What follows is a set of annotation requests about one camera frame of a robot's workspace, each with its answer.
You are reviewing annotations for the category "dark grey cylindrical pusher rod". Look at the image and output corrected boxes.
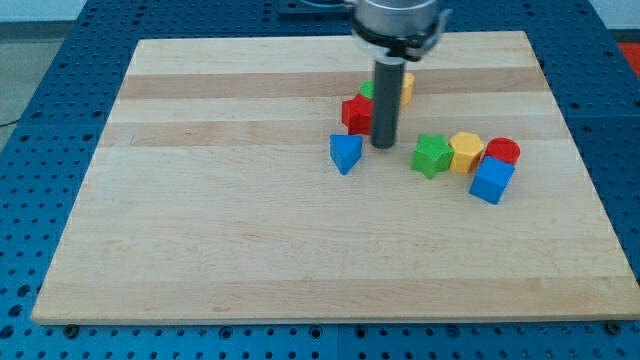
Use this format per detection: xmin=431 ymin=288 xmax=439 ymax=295
xmin=370 ymin=62 xmax=405 ymax=149

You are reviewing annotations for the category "yellow heart block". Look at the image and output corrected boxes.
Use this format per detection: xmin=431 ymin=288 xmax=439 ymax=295
xmin=400 ymin=72 xmax=415 ymax=106

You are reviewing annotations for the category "green round block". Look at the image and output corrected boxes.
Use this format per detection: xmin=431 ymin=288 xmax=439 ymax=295
xmin=359 ymin=80 xmax=374 ymax=99

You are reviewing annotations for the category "red star block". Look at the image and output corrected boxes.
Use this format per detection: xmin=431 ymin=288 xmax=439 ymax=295
xmin=341 ymin=94 xmax=373 ymax=135

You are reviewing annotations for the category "blue triangle block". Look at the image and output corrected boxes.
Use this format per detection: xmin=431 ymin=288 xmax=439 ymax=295
xmin=329 ymin=134 xmax=363 ymax=175

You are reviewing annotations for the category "green star block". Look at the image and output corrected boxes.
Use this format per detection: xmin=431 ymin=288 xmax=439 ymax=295
xmin=411 ymin=134 xmax=454 ymax=179

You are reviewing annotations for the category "yellow hexagon block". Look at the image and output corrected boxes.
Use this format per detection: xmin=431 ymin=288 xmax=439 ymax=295
xmin=449 ymin=132 xmax=484 ymax=174

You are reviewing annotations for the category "red cylinder block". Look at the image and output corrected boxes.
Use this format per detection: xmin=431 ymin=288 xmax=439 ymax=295
xmin=485 ymin=137 xmax=521 ymax=166

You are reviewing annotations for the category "blue cube block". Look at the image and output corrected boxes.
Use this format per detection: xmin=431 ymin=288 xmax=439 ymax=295
xmin=469 ymin=156 xmax=515 ymax=204

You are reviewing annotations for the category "light wooden board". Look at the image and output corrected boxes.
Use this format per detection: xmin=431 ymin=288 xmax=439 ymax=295
xmin=31 ymin=31 xmax=639 ymax=325

